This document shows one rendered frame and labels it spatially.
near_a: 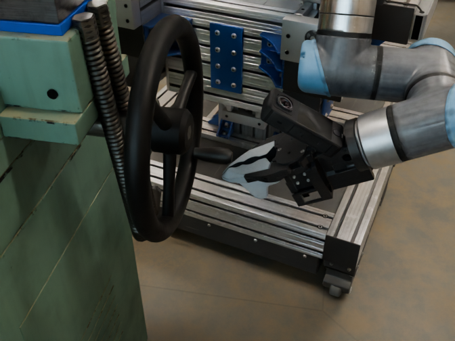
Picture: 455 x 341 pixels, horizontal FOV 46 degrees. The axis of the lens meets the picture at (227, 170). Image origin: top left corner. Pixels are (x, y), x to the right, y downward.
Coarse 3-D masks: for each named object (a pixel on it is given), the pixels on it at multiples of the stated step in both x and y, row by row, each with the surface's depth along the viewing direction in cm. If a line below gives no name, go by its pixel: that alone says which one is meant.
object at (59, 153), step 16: (32, 144) 70; (48, 144) 74; (64, 144) 79; (16, 160) 67; (32, 160) 70; (48, 160) 75; (64, 160) 80; (16, 176) 67; (32, 176) 71; (48, 176) 75; (0, 192) 64; (16, 192) 67; (32, 192) 71; (0, 208) 64; (16, 208) 68; (32, 208) 72; (0, 224) 64; (16, 224) 68; (0, 240) 65
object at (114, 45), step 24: (96, 0) 62; (72, 24) 58; (96, 24) 59; (96, 48) 60; (96, 72) 61; (120, 72) 67; (96, 96) 64; (120, 96) 69; (120, 120) 68; (120, 144) 68; (120, 168) 71; (144, 240) 82
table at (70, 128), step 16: (128, 64) 74; (0, 96) 61; (0, 112) 62; (16, 112) 62; (32, 112) 62; (48, 112) 62; (64, 112) 62; (96, 112) 65; (0, 128) 62; (16, 128) 62; (32, 128) 61; (48, 128) 61; (64, 128) 60; (80, 128) 61
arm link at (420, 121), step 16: (432, 80) 67; (448, 80) 67; (416, 96) 67; (432, 96) 65; (448, 96) 63; (400, 112) 66; (416, 112) 65; (432, 112) 64; (448, 112) 62; (400, 128) 65; (416, 128) 64; (432, 128) 64; (448, 128) 63; (400, 144) 66; (416, 144) 65; (432, 144) 65; (448, 144) 64
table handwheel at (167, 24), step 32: (160, 32) 59; (192, 32) 70; (160, 64) 57; (192, 64) 76; (192, 96) 79; (96, 128) 69; (128, 128) 56; (160, 128) 66; (192, 128) 71; (128, 160) 56; (192, 160) 81; (128, 192) 58; (160, 224) 65
